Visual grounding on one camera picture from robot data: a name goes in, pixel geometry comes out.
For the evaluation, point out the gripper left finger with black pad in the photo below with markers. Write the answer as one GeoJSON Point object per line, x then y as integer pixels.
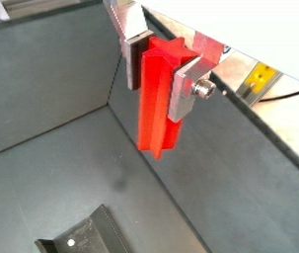
{"type": "Point", "coordinates": [128, 19]}

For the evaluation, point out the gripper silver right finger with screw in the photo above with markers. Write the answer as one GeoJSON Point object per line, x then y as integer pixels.
{"type": "Point", "coordinates": [189, 80]}

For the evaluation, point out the red star peg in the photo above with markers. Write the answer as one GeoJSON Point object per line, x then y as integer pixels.
{"type": "Point", "coordinates": [157, 130]}

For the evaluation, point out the yellow labelled metal fixture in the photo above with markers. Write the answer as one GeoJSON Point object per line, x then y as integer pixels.
{"type": "Point", "coordinates": [262, 77]}

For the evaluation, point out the black curved holder bracket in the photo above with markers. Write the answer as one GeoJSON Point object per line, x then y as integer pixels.
{"type": "Point", "coordinates": [95, 235]}

